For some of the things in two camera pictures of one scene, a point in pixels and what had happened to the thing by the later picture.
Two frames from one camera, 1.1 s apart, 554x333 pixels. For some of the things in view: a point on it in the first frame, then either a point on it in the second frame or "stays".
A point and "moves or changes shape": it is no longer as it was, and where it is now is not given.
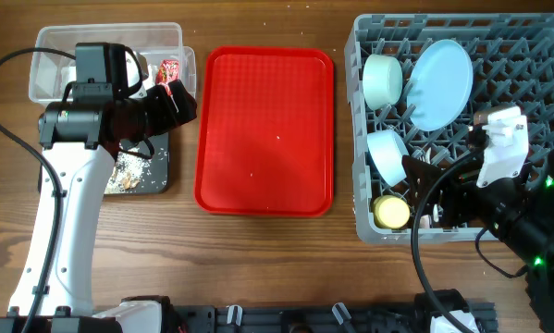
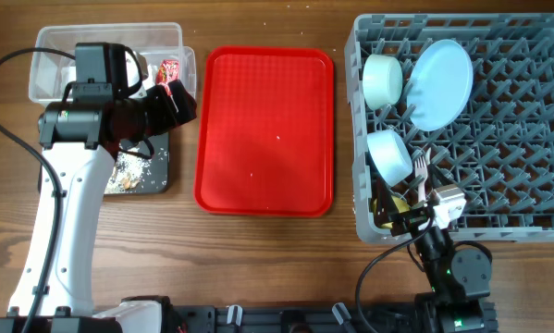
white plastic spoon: (436, 213) moves or changes shape
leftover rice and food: (128, 172) stays
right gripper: (424, 171) → (386, 211)
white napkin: (67, 74) stays
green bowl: (382, 80) stays
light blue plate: (440, 86) stays
